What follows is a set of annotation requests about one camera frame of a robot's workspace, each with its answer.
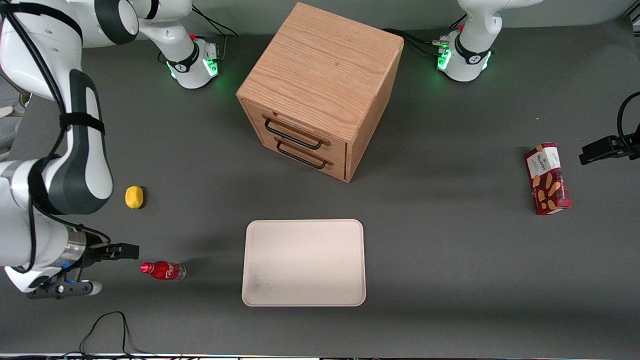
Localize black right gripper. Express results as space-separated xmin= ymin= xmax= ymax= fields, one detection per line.
xmin=80 ymin=241 xmax=140 ymax=266

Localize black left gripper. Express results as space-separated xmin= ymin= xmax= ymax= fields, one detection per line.
xmin=579 ymin=135 xmax=640 ymax=166

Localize red coke bottle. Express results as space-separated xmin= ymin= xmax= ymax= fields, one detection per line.
xmin=139 ymin=260 xmax=187 ymax=281

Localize beige plastic tray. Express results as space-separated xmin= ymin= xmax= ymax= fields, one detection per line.
xmin=241 ymin=219 xmax=367 ymax=307

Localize yellow lemon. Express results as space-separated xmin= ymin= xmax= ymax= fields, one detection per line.
xmin=124 ymin=185 xmax=145 ymax=210

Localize red cookie box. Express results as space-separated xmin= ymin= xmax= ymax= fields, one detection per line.
xmin=523 ymin=142 xmax=573 ymax=216

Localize wooden drawer front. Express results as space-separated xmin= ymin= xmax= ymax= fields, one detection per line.
xmin=252 ymin=126 xmax=347 ymax=182
xmin=247 ymin=102 xmax=348 ymax=163

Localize wooden drawer cabinet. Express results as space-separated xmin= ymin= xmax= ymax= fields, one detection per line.
xmin=236 ymin=1 xmax=405 ymax=184

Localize black cable loop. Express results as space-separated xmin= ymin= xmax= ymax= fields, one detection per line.
xmin=617 ymin=91 xmax=640 ymax=147

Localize thin black table cable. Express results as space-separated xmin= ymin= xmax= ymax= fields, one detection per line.
xmin=60 ymin=311 xmax=166 ymax=360

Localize wrist camera with grey mount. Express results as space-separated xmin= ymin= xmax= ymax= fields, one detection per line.
xmin=26 ymin=279 xmax=103 ymax=301

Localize black metal drawer handle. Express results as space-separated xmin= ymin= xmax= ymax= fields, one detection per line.
xmin=263 ymin=117 xmax=325 ymax=151
xmin=275 ymin=139 xmax=330 ymax=170

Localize black left arm base cables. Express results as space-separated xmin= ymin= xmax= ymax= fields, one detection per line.
xmin=382 ymin=27 xmax=451 ymax=58

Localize black arm base cables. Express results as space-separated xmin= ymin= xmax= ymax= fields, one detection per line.
xmin=189 ymin=6 xmax=240 ymax=63
xmin=382 ymin=27 xmax=451 ymax=58

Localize black right arm base cables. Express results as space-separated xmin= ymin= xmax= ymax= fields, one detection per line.
xmin=189 ymin=6 xmax=240 ymax=63

